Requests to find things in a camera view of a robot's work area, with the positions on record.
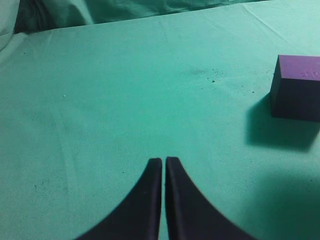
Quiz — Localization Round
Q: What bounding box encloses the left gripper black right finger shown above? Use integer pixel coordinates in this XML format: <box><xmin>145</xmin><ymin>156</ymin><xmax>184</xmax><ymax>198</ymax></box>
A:
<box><xmin>165</xmin><ymin>156</ymin><xmax>254</xmax><ymax>240</ymax></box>

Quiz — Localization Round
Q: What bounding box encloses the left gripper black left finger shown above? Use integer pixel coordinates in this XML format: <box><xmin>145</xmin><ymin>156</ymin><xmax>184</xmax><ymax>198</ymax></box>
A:
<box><xmin>79</xmin><ymin>158</ymin><xmax>163</xmax><ymax>240</ymax></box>

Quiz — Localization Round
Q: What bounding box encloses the purple cube block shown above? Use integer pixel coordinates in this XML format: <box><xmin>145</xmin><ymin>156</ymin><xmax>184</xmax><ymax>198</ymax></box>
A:
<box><xmin>269</xmin><ymin>55</ymin><xmax>320</xmax><ymax>122</ymax></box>

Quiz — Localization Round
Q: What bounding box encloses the green table cloth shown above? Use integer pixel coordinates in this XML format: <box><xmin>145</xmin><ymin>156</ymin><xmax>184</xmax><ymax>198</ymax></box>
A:
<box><xmin>0</xmin><ymin>0</ymin><xmax>320</xmax><ymax>240</ymax></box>

